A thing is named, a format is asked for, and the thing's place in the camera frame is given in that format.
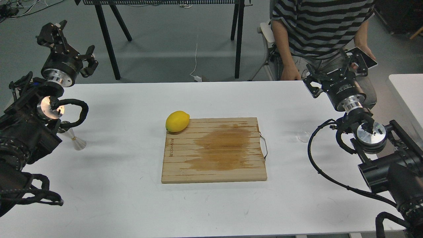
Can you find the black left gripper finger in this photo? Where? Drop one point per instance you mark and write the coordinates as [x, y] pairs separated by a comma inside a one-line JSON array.
[[51, 36], [92, 62]]

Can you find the white side table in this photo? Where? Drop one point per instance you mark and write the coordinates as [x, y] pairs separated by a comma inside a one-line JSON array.
[[408, 90]]

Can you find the yellow lemon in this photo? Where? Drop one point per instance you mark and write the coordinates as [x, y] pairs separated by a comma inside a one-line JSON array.
[[177, 121]]

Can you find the person's right hand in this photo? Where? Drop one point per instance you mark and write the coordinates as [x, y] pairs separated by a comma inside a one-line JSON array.
[[290, 72]]

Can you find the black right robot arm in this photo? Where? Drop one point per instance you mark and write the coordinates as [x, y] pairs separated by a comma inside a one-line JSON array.
[[391, 161]]

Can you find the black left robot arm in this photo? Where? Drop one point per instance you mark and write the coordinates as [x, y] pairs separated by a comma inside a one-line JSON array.
[[30, 125]]

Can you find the small clear glass cup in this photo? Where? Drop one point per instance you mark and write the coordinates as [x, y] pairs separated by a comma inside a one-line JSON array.
[[305, 132]]

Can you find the wooden cutting board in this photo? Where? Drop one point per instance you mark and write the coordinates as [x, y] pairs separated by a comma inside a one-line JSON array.
[[214, 150]]

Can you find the white chair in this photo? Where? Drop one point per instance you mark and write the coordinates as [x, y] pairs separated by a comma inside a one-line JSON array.
[[270, 62]]

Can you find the person in striped shirt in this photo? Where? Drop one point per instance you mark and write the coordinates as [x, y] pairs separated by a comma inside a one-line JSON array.
[[312, 32]]

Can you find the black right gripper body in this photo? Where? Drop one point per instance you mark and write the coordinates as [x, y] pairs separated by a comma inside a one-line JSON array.
[[341, 88]]

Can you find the white tablet device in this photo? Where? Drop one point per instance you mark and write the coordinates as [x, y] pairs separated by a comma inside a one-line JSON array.
[[370, 63]]

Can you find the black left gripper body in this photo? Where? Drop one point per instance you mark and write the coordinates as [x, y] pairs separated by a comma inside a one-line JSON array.
[[62, 69]]

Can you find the steel double jigger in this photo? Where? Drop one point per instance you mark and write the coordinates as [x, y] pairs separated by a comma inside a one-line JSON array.
[[78, 144]]

